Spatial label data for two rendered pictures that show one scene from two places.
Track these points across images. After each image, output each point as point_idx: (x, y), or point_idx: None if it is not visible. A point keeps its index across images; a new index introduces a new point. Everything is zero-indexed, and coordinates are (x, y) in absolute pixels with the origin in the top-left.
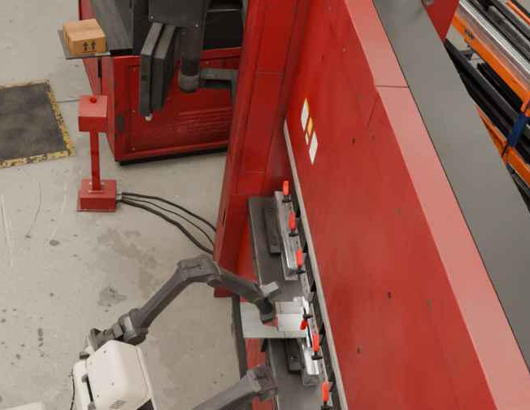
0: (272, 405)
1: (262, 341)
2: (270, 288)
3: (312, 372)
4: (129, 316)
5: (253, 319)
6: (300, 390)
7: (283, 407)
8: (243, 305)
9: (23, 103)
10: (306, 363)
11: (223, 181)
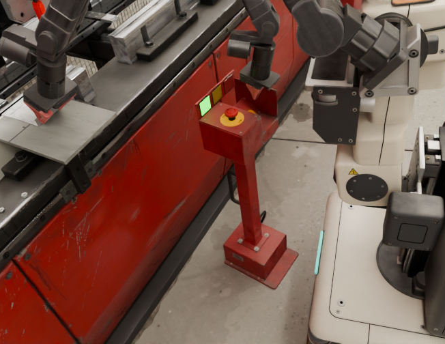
0: (140, 127)
1: (81, 164)
2: (24, 31)
3: (78, 67)
4: (320, 7)
5: (75, 130)
6: (104, 93)
7: (140, 84)
8: (64, 154)
9: None
10: (72, 78)
11: None
